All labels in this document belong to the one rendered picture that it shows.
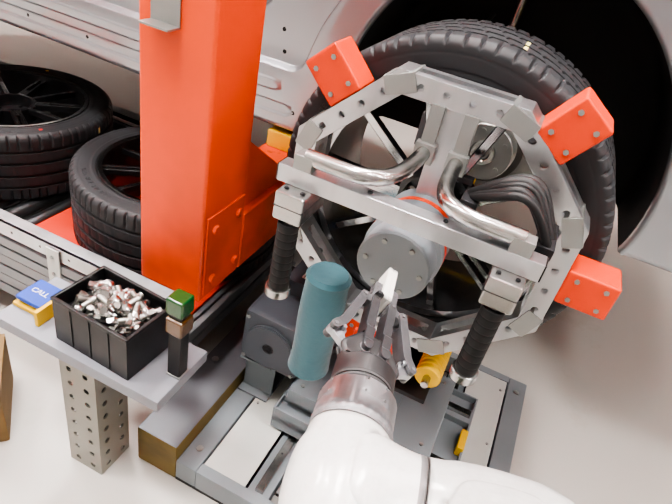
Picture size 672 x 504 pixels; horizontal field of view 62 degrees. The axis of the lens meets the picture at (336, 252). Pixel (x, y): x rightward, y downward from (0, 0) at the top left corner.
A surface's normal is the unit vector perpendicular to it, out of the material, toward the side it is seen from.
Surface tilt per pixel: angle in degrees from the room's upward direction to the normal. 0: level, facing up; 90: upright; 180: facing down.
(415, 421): 0
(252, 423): 0
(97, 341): 90
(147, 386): 0
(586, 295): 90
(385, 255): 90
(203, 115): 90
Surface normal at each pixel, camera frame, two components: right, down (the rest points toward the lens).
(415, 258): -0.40, 0.46
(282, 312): 0.19, -0.80
